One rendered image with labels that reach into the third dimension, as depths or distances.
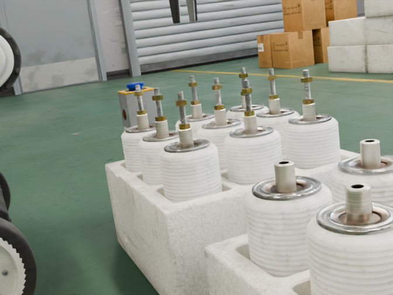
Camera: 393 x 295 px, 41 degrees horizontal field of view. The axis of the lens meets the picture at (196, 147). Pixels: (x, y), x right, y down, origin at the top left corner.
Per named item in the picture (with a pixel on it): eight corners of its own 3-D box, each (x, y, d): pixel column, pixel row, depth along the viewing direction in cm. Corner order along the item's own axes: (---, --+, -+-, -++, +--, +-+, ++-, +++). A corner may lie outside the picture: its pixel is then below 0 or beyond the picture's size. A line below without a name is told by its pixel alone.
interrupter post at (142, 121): (142, 129, 108) (140, 113, 108) (152, 129, 107) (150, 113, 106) (135, 131, 106) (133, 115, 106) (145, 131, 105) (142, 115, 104)
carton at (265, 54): (285, 62, 516) (282, 31, 509) (299, 62, 494) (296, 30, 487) (258, 67, 505) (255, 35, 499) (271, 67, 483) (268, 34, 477)
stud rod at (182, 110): (189, 138, 84) (183, 91, 83) (183, 139, 84) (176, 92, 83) (188, 137, 85) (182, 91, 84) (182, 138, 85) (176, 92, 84)
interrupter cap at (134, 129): (140, 126, 112) (140, 123, 112) (169, 126, 108) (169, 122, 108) (117, 134, 106) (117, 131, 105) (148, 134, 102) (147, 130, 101)
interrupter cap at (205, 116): (203, 115, 116) (202, 112, 116) (222, 117, 110) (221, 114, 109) (173, 122, 112) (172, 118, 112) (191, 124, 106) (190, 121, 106)
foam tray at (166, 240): (181, 323, 81) (164, 212, 77) (117, 242, 116) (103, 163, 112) (382, 254, 95) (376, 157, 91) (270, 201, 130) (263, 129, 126)
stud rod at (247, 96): (249, 125, 88) (244, 81, 87) (246, 124, 89) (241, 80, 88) (254, 124, 89) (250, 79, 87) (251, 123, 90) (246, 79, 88)
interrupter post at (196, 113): (199, 118, 112) (197, 103, 112) (205, 119, 110) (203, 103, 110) (189, 120, 111) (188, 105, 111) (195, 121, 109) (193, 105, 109)
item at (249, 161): (254, 249, 87) (242, 142, 83) (224, 232, 95) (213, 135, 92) (300, 232, 91) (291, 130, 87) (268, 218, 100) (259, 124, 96)
